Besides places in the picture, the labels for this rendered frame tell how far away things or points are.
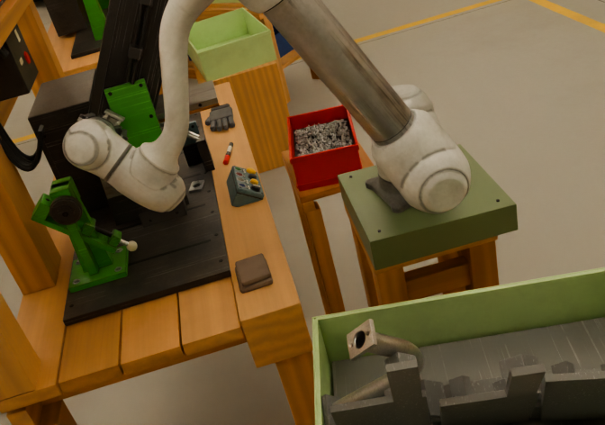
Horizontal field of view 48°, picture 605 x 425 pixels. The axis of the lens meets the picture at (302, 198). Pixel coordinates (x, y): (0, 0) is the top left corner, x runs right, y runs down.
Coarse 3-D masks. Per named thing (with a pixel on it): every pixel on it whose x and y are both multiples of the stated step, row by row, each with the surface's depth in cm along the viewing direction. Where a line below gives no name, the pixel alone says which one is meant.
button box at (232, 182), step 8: (232, 168) 199; (240, 168) 200; (232, 176) 197; (240, 176) 195; (248, 176) 197; (232, 184) 195; (248, 184) 193; (232, 192) 192; (240, 192) 189; (248, 192) 189; (256, 192) 190; (232, 200) 190; (240, 200) 190; (248, 200) 190; (256, 200) 191
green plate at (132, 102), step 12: (144, 84) 187; (108, 96) 186; (120, 96) 186; (132, 96) 187; (144, 96) 187; (120, 108) 187; (132, 108) 188; (144, 108) 188; (132, 120) 188; (144, 120) 189; (156, 120) 189; (132, 132) 189; (144, 132) 190; (156, 132) 190; (132, 144) 190
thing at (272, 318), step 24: (240, 120) 242; (216, 144) 229; (240, 144) 225; (216, 168) 214; (216, 192) 201; (264, 192) 195; (240, 216) 186; (264, 216) 183; (240, 240) 176; (264, 240) 173; (264, 288) 157; (288, 288) 155; (240, 312) 151; (264, 312) 149; (288, 312) 150; (264, 336) 152; (288, 336) 154; (264, 360) 156
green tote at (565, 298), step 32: (480, 288) 132; (512, 288) 131; (544, 288) 131; (576, 288) 131; (320, 320) 135; (352, 320) 135; (384, 320) 135; (416, 320) 135; (448, 320) 135; (480, 320) 135; (512, 320) 135; (544, 320) 135; (576, 320) 135; (320, 352) 128; (320, 384) 120; (320, 416) 114
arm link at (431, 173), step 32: (256, 0) 121; (288, 0) 123; (320, 0) 127; (288, 32) 127; (320, 32) 127; (320, 64) 131; (352, 64) 131; (352, 96) 134; (384, 96) 136; (384, 128) 138; (416, 128) 139; (384, 160) 142; (416, 160) 139; (448, 160) 138; (416, 192) 139; (448, 192) 139
